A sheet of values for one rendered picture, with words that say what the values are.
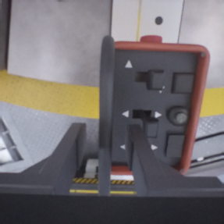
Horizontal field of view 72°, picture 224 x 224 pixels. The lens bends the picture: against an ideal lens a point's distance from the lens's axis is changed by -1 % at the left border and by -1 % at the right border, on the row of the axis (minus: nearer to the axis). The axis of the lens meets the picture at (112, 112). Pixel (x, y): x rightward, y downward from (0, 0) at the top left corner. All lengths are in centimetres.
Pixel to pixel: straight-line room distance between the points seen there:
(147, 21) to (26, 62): 58
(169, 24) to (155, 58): 14
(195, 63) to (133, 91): 9
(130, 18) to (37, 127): 101
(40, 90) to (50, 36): 46
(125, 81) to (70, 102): 87
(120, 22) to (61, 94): 81
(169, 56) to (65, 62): 56
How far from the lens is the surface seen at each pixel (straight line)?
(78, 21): 74
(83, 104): 107
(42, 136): 123
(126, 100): 23
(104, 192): 17
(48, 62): 76
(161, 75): 17
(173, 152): 27
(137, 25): 35
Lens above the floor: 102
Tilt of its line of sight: 74 degrees down
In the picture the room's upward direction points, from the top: 178 degrees clockwise
